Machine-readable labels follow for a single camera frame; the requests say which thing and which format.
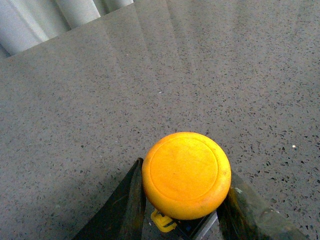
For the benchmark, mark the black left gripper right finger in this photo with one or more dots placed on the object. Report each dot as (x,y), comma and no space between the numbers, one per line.
(245,215)

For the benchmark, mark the white pleated curtain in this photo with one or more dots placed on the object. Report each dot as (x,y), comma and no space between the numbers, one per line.
(27,23)

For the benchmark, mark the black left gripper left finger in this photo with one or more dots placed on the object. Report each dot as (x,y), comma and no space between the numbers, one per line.
(122,215)

